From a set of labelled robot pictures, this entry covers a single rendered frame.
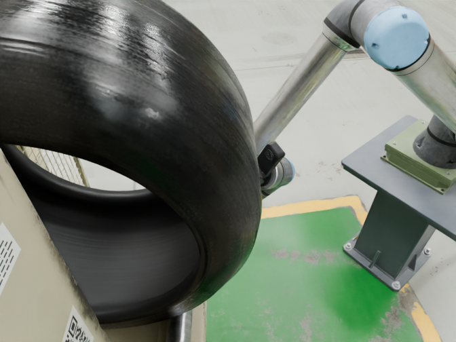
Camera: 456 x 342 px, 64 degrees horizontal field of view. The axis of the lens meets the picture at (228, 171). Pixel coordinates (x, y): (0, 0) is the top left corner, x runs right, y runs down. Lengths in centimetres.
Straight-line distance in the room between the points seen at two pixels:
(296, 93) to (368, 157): 61
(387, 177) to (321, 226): 65
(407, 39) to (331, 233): 133
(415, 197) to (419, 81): 60
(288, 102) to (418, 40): 36
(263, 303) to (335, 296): 33
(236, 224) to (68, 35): 27
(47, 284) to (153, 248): 50
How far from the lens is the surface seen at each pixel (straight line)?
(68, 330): 38
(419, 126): 169
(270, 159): 86
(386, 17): 87
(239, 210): 45
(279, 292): 179
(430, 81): 99
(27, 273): 30
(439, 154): 149
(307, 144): 252
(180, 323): 72
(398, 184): 149
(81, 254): 84
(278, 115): 107
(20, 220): 29
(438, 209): 147
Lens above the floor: 158
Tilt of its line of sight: 44 degrees down
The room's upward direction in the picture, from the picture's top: straight up
